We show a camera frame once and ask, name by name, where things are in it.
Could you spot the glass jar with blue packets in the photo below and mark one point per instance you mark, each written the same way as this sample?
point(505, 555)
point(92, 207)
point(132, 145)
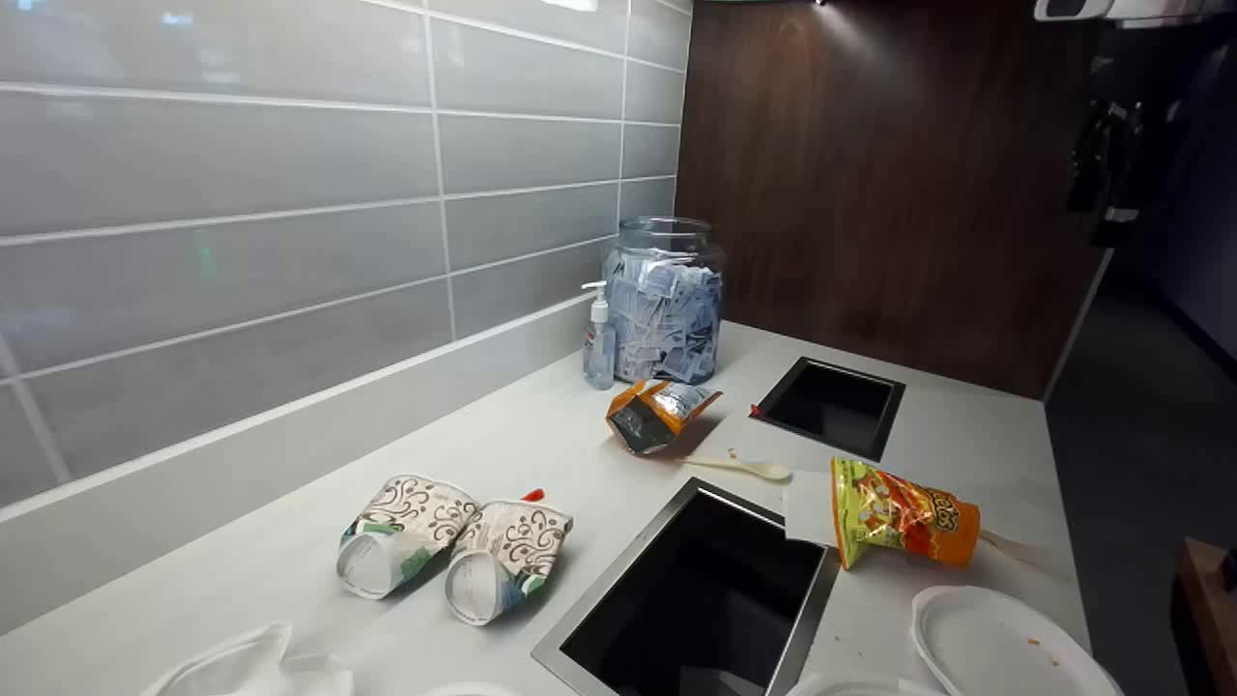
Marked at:
point(667, 299)

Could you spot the crumpled white plastic wrapper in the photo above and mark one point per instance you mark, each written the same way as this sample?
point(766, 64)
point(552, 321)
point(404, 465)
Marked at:
point(256, 661)

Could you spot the large steel-rimmed bin opening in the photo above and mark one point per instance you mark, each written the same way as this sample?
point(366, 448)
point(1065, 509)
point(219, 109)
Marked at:
point(706, 600)

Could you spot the white plastic plate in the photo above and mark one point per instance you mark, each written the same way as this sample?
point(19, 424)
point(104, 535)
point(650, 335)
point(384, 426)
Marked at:
point(985, 642)

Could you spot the white plastic spoon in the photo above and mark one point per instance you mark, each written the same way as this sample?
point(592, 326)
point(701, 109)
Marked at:
point(771, 474)

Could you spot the floral pattern paper cup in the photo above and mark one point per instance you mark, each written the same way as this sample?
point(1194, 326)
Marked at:
point(505, 558)
point(400, 535)

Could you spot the left floral pattern paper cup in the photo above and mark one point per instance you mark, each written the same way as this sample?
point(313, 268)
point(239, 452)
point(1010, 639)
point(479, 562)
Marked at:
point(400, 535)

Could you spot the right floral pattern paper cup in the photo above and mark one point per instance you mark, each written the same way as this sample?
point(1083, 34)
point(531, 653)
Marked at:
point(505, 558)

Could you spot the white paper napkin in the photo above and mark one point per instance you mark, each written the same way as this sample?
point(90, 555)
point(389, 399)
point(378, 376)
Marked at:
point(808, 509)

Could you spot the orange and black crumpled packet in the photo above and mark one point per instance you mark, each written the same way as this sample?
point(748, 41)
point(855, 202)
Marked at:
point(658, 413)

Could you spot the orange Cheetos snack packet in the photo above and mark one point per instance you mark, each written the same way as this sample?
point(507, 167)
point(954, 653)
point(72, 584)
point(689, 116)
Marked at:
point(875, 509)

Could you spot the small clear spray bottle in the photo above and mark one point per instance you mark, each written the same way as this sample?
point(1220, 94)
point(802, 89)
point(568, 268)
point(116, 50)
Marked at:
point(599, 339)

